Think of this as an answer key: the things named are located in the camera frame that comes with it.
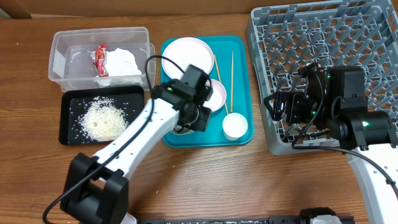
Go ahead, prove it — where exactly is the grey bowl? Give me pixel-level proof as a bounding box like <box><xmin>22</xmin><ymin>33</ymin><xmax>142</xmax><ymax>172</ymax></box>
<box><xmin>170</xmin><ymin>125</ymin><xmax>194</xmax><ymax>135</ymax></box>

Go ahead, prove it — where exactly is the white shallow bowl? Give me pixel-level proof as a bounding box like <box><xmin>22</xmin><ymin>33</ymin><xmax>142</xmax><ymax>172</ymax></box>
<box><xmin>203</xmin><ymin>79</ymin><xmax>226</xmax><ymax>112</ymax></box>

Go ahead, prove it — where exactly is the white cup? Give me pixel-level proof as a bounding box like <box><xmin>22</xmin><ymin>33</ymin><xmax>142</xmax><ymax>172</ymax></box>
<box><xmin>222</xmin><ymin>113</ymin><xmax>248</xmax><ymax>141</ymax></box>

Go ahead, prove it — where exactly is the white napkin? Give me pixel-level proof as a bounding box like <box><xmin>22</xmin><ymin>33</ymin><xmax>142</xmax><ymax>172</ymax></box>
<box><xmin>95</xmin><ymin>48</ymin><xmax>143</xmax><ymax>87</ymax></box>

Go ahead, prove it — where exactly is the white rice pile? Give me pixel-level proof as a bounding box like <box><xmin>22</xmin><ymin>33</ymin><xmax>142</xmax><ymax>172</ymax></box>
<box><xmin>74</xmin><ymin>96</ymin><xmax>129</xmax><ymax>142</ymax></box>

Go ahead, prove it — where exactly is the red snack wrapper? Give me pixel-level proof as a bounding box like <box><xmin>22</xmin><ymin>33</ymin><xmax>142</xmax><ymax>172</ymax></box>
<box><xmin>91</xmin><ymin>44</ymin><xmax>109</xmax><ymax>77</ymax></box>

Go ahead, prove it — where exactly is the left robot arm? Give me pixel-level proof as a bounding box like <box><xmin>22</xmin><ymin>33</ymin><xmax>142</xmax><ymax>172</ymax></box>
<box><xmin>59</xmin><ymin>65</ymin><xmax>213</xmax><ymax>223</ymax></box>

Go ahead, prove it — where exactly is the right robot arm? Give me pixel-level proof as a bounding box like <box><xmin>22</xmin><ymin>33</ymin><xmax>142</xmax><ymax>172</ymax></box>
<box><xmin>263</xmin><ymin>62</ymin><xmax>397</xmax><ymax>223</ymax></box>

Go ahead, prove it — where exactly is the grey dishwasher rack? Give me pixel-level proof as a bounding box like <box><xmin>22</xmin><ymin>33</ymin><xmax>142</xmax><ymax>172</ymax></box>
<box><xmin>246</xmin><ymin>1</ymin><xmax>397</xmax><ymax>156</ymax></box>

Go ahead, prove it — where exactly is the clear plastic waste bin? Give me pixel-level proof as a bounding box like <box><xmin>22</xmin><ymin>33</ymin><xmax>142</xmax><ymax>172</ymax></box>
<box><xmin>49</xmin><ymin>27</ymin><xmax>156</xmax><ymax>91</ymax></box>

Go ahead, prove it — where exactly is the teal serving tray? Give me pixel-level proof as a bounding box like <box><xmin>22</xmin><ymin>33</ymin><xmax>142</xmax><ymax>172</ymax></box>
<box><xmin>162</xmin><ymin>35</ymin><xmax>254</xmax><ymax>148</ymax></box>

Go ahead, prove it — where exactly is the left wooden chopstick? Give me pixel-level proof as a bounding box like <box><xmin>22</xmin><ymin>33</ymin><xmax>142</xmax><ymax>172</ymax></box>
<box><xmin>213</xmin><ymin>54</ymin><xmax>229</xmax><ymax>115</ymax></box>

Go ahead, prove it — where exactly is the wooden chopstick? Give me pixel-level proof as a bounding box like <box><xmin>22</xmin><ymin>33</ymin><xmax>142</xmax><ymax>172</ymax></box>
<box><xmin>230</xmin><ymin>51</ymin><xmax>234</xmax><ymax>113</ymax></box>
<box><xmin>213</xmin><ymin>54</ymin><xmax>229</xmax><ymax>115</ymax></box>

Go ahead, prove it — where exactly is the large white plate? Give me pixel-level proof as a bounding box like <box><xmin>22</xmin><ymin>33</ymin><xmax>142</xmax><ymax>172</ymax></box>
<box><xmin>162</xmin><ymin>37</ymin><xmax>214</xmax><ymax>79</ymax></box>

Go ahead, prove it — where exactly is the black rectangular tray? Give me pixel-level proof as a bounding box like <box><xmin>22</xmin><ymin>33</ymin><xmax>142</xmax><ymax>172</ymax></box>
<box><xmin>58</xmin><ymin>85</ymin><xmax>144</xmax><ymax>146</ymax></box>

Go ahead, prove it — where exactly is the right wooden chopstick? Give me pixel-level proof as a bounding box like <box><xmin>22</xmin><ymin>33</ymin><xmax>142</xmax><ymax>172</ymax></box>
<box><xmin>230</xmin><ymin>51</ymin><xmax>234</xmax><ymax>113</ymax></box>

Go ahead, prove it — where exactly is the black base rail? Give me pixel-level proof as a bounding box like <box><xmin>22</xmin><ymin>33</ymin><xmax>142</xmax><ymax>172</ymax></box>
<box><xmin>136</xmin><ymin>215</ymin><xmax>355</xmax><ymax>224</ymax></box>

